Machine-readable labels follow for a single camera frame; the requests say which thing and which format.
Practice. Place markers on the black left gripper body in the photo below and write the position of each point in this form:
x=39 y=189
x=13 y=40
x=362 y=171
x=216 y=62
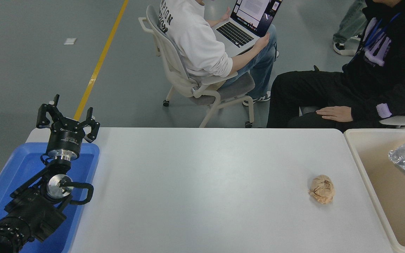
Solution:
x=65 y=138

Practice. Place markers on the laptop person's left hand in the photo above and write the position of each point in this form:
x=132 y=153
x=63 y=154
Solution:
x=226 y=15

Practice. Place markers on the laptop person's right hand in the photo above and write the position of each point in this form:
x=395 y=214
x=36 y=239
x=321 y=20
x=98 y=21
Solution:
x=263 y=41

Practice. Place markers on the bin-side person's left hand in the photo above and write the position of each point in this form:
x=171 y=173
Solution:
x=336 y=114

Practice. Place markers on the blue plastic tray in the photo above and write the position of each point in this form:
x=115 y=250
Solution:
x=19 y=165

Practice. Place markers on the white paper scrap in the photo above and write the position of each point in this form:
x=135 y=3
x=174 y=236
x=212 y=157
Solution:
x=70 y=41

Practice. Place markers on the white chair grey seat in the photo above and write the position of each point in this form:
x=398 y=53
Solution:
x=181 y=77

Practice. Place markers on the person with laptop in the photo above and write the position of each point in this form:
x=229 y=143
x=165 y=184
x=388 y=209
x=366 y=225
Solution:
x=195 y=45

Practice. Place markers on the silver laptop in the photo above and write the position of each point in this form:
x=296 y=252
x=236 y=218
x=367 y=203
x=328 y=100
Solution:
x=244 y=24

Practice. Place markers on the crumpled tan paper ball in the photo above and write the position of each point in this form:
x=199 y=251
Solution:
x=322 y=189

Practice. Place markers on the standing person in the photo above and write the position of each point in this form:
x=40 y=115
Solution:
x=350 y=24

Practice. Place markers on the large pale bin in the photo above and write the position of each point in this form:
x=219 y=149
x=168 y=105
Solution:
x=381 y=196

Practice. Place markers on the person beside bin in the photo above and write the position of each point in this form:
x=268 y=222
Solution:
x=392 y=80

